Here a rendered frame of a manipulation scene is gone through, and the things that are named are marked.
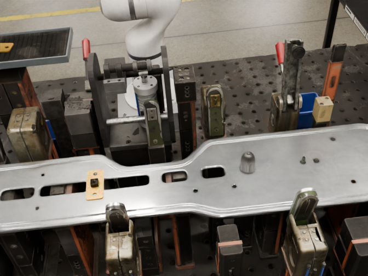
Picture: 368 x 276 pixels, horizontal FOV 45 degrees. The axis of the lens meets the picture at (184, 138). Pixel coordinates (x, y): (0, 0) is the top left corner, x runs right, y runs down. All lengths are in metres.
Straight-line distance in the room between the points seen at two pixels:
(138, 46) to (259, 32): 2.11
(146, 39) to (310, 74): 0.73
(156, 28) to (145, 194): 0.55
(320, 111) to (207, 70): 0.79
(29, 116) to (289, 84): 0.61
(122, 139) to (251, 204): 0.39
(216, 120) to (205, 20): 2.50
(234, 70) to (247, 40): 1.51
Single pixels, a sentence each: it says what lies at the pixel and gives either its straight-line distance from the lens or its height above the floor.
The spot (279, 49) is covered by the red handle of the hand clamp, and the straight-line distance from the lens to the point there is 1.12.
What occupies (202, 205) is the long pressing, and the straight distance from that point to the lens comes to 0.94.
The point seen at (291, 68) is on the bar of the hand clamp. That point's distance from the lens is 1.05.
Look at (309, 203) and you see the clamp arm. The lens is 0.84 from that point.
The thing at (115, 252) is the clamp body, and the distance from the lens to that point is 0.84.
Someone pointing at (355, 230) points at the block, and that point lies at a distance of 0.97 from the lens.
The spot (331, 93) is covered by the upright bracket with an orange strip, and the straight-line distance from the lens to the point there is 1.13.
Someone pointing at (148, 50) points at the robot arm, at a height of 1.01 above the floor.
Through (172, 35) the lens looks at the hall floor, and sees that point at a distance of 3.38.
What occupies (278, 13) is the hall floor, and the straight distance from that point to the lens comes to 3.65.
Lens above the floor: 1.75
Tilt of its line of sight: 44 degrees down
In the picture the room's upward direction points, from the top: 4 degrees counter-clockwise
